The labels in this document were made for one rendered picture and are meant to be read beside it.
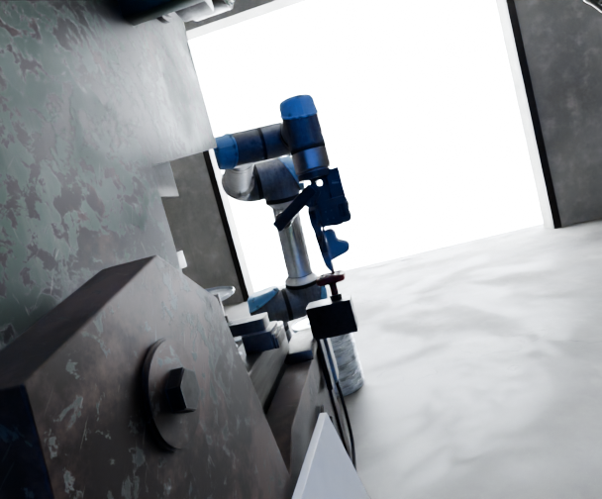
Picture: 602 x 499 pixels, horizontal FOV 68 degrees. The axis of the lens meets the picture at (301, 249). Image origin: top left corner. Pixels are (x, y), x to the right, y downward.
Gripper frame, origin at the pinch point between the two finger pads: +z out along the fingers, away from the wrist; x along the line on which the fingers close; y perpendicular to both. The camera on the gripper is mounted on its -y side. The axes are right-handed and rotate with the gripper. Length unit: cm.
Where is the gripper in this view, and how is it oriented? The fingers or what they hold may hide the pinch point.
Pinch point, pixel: (328, 267)
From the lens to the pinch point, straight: 93.8
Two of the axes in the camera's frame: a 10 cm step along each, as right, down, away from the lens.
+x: 1.3, -1.2, 9.8
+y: 9.6, -2.4, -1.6
